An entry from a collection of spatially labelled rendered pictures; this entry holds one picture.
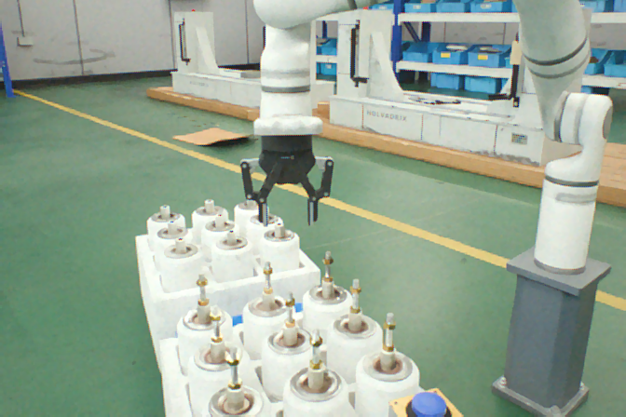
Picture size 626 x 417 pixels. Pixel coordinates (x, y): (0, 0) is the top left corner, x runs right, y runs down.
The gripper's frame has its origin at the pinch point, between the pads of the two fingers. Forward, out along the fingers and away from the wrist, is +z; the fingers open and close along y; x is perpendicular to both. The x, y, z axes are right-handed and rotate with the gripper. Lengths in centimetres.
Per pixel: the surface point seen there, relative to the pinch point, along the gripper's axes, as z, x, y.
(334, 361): 26.6, -0.5, -7.5
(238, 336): 29.0, -13.2, 9.3
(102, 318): 47, -53, 47
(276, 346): 21.7, 1.7, 2.3
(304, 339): 21.7, 0.0, -2.3
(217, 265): 25.8, -37.9, 14.9
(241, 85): 22, -353, 20
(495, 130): 25, -178, -111
